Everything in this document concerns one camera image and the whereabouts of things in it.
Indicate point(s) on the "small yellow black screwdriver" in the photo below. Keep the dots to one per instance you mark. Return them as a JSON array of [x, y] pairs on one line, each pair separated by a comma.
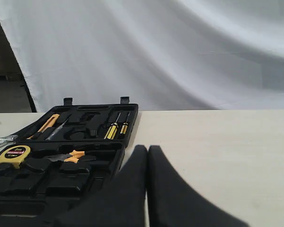
[[125, 125]]

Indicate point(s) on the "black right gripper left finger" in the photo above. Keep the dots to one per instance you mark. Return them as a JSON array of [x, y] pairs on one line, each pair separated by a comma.
[[119, 204]]

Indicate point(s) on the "black plastic tool case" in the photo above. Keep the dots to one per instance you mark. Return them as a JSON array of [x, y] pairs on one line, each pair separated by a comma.
[[52, 165]]

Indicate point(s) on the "orange utility knife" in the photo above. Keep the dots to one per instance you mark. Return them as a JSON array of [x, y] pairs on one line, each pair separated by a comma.
[[49, 123]]

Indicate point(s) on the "adjustable wrench black handle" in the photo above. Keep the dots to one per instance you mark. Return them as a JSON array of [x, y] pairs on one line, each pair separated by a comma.
[[11, 139]]

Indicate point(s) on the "clear voltage tester screwdriver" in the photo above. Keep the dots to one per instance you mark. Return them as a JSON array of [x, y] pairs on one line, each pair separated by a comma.
[[56, 130]]

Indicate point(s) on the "white backdrop cloth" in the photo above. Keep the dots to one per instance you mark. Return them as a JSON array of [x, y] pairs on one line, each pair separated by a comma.
[[163, 54]]

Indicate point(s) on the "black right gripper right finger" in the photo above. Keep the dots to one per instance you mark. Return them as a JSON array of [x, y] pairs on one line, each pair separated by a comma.
[[173, 203]]

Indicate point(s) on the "orange handled pliers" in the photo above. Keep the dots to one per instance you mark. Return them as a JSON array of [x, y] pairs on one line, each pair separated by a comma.
[[74, 156]]

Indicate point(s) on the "yellow tape measure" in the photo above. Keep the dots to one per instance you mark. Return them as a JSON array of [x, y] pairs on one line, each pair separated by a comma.
[[15, 155]]

